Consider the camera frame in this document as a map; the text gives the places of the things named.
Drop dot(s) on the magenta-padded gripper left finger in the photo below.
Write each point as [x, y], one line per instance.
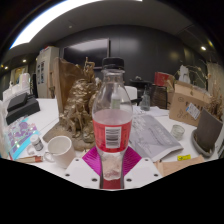
[80, 171]

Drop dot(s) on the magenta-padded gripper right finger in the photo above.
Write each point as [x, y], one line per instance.
[145, 171]

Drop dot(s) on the clear red-label drink bottle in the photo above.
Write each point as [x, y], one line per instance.
[112, 133]

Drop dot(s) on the white mug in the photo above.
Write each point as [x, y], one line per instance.
[61, 150]

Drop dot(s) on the light plywood board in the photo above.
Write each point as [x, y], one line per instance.
[176, 166]

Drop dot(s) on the open grey printed magazine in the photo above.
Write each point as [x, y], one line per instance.
[151, 136]

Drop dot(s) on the small yellow label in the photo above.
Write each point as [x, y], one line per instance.
[183, 157]

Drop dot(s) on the small glass jar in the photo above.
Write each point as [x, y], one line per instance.
[177, 132]

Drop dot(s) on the small white-lidded jar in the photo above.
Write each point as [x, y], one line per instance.
[36, 143]

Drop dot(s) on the wooden stick with red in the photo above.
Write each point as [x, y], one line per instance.
[28, 159]

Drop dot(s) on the grey plant saucer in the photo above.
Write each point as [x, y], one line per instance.
[200, 148]

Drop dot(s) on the dark spray bottle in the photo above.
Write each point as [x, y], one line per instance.
[145, 101]

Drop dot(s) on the dark brown box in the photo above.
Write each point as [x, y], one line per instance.
[159, 97]

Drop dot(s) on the green-label white spray bottle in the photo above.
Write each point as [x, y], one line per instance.
[115, 100]

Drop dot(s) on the brown cardboard box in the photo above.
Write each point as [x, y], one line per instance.
[185, 103]

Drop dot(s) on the white chair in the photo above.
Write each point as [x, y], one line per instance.
[131, 92]

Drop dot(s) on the large black box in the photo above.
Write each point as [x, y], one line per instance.
[25, 111]

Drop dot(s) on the white framed canvas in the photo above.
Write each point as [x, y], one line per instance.
[3, 133]

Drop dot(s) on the red box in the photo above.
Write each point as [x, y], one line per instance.
[162, 79]

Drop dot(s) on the small black box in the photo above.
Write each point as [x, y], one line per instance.
[16, 101]

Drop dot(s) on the white plaster statue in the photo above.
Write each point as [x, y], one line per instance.
[184, 74]

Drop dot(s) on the white foam block stack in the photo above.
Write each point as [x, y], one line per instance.
[16, 86]

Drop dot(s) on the ceiling spotlight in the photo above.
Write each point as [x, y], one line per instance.
[203, 48]

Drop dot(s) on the long ceiling light strip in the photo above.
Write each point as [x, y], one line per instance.
[50, 20]

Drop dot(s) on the black wall screen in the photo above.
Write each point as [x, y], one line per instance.
[85, 53]

